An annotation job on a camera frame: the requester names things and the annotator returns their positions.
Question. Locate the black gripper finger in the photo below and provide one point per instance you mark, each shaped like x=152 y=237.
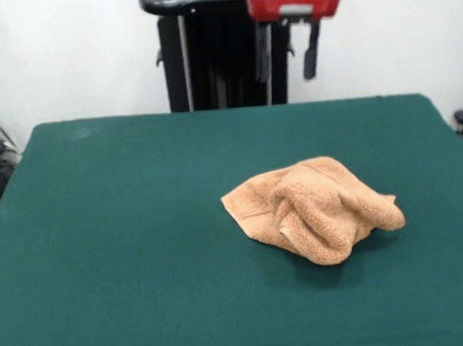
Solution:
x=263 y=54
x=311 y=56

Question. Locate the tan terry towel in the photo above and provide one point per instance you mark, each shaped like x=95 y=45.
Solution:
x=318 y=206

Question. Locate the dark green table cloth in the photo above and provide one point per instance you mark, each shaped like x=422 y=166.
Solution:
x=139 y=228

